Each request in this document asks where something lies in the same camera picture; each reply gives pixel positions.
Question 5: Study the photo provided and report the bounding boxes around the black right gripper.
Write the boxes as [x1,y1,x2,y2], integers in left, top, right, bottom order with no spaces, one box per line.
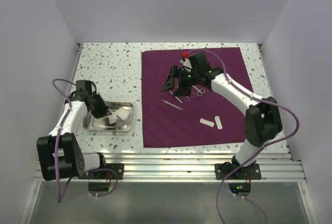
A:
[161,65,200,97]

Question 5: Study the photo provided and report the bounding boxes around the white sterile packet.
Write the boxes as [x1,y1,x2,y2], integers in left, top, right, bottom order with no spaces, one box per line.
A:
[200,118,215,128]
[214,116,223,130]

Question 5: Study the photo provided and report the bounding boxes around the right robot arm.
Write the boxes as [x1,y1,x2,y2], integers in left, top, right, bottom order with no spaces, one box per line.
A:
[161,52,283,179]

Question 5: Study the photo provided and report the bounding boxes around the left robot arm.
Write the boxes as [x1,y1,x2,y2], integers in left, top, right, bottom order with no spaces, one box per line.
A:
[36,91,108,181]

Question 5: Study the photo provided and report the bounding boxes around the stainless steel tray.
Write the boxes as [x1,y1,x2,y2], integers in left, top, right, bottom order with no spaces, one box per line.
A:
[82,101,134,132]

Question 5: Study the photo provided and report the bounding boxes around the steel tweezers long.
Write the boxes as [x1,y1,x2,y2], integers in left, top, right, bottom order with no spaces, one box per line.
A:
[161,99,183,111]

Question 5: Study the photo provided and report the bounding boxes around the purple cloth mat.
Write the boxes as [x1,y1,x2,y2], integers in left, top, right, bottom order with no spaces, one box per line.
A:
[141,50,245,148]

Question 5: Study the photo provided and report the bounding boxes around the steel forceps ring handles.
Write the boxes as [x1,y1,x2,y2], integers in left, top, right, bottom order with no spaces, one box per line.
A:
[184,94,195,102]

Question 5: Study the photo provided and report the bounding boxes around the steel scissors ring handles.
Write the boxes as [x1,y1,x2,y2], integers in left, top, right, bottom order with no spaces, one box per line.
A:
[192,86,205,96]

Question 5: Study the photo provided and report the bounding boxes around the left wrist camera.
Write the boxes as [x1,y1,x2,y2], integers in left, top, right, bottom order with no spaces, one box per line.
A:
[76,80,97,94]

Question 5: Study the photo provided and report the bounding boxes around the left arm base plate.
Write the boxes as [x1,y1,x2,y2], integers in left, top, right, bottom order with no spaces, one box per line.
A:
[78,163,125,180]

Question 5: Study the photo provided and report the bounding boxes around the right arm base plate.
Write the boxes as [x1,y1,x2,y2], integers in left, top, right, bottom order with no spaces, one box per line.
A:
[214,162,262,180]

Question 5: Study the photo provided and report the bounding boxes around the aluminium rail frame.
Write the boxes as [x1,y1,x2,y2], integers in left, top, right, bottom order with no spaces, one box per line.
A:
[64,43,305,181]

